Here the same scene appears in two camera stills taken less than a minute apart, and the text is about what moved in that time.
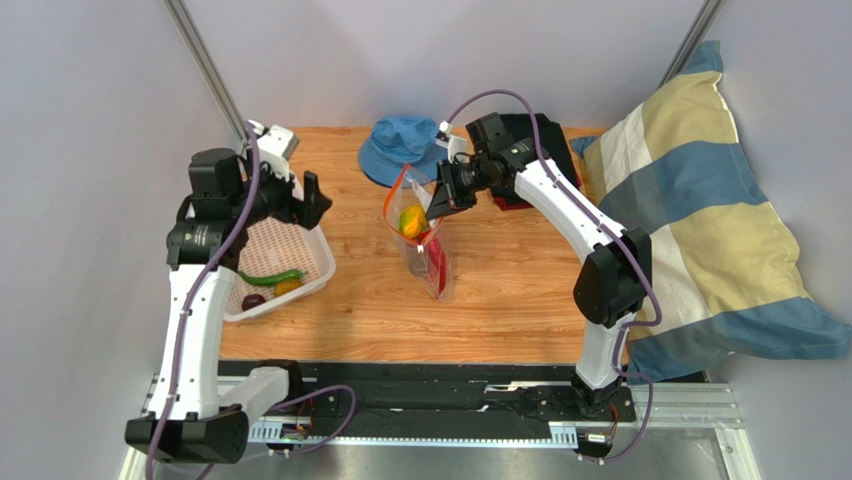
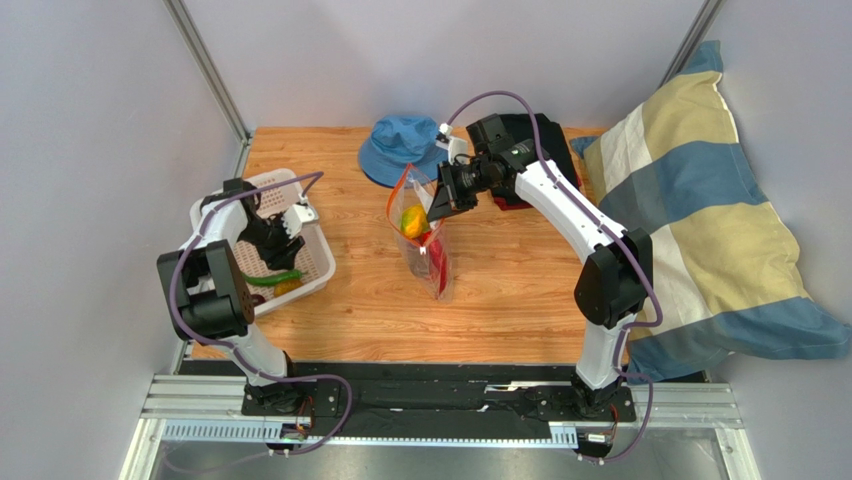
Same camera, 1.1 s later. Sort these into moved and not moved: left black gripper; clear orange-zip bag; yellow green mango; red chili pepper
Moved: left black gripper
Not moved: clear orange-zip bag; yellow green mango; red chili pepper
